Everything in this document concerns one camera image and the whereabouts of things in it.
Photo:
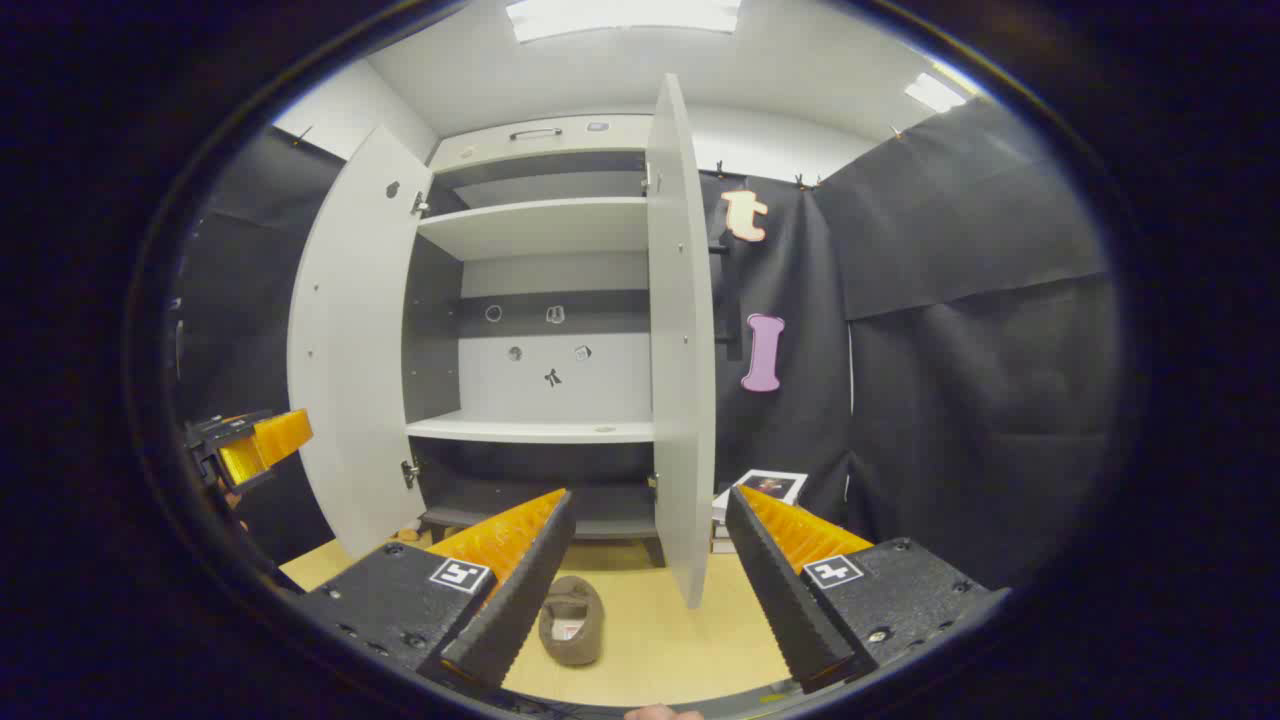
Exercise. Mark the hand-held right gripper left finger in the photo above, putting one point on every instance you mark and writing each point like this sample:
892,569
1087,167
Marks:
520,600

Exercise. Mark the grey cabinet door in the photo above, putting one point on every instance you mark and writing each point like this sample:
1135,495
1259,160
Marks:
350,350
682,350

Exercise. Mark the black backdrop cloth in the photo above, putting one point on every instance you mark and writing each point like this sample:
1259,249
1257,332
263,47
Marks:
950,400

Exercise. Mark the grey shoe cabinet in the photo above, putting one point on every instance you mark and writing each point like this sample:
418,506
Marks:
540,230

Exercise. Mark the brown fuzzy shoe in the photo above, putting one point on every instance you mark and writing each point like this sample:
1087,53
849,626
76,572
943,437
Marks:
571,625

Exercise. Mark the photo cover white book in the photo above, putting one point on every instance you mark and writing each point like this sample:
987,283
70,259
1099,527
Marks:
770,487

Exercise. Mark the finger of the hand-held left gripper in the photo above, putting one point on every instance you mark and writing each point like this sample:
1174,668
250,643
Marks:
282,435
240,462

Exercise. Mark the ceiling light panel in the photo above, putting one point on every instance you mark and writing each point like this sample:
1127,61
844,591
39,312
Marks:
620,15
935,92

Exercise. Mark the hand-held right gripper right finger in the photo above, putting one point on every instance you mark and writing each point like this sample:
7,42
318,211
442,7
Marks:
775,590

